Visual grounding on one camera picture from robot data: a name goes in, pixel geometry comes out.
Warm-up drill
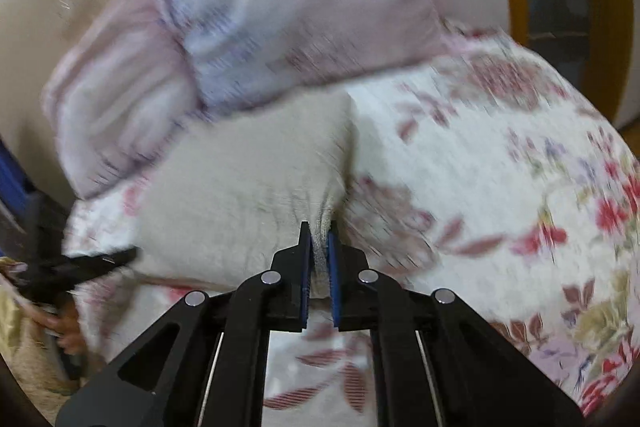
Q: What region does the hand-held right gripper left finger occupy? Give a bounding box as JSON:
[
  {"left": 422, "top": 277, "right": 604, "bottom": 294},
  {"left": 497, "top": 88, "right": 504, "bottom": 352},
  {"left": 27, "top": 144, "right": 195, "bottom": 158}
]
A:
[{"left": 55, "top": 221, "right": 314, "bottom": 427}]

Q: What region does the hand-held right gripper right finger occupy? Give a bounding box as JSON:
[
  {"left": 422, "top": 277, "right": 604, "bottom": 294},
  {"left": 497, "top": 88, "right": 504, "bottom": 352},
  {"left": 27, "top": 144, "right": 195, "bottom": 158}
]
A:
[{"left": 327, "top": 229, "right": 586, "bottom": 427}]

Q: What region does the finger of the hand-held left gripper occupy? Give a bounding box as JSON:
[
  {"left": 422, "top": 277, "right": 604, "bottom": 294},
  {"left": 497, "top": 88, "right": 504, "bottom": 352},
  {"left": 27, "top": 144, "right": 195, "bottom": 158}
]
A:
[{"left": 20, "top": 246, "right": 139, "bottom": 296}]

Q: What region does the beige cable knit sweater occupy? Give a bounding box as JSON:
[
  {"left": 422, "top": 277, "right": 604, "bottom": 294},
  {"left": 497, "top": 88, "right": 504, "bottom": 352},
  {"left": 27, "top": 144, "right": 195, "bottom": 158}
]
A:
[{"left": 135, "top": 94, "right": 361, "bottom": 303}]

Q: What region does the person's left hand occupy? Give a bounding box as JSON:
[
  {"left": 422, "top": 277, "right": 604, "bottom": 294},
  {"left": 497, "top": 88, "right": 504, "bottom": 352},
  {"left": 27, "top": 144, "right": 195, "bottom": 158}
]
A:
[{"left": 42, "top": 302, "right": 92, "bottom": 359}]

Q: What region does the dark blue cloth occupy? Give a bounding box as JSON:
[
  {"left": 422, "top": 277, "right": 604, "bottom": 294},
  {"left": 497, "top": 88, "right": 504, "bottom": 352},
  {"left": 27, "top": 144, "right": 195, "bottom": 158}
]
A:
[{"left": 0, "top": 137, "right": 32, "bottom": 219}]

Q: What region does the pink floral pillow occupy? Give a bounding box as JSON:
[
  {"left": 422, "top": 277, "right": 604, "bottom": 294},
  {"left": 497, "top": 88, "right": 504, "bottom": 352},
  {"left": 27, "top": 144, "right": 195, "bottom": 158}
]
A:
[{"left": 42, "top": 0, "right": 207, "bottom": 200}]

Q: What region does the floral bed sheet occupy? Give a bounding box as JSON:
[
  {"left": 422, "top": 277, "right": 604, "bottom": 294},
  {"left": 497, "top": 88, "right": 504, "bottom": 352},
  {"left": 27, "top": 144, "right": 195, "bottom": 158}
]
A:
[{"left": 65, "top": 22, "right": 640, "bottom": 427}]

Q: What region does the pink pillow with tree print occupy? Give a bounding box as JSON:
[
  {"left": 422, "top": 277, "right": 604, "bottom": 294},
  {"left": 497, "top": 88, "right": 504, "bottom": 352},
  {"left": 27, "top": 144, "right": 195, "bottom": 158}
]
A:
[{"left": 132, "top": 0, "right": 452, "bottom": 114}]

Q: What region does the yellow wooden door frame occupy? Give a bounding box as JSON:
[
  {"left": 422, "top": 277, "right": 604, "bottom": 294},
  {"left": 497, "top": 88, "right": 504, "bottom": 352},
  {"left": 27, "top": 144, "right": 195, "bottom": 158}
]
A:
[{"left": 487, "top": 0, "right": 637, "bottom": 124}]

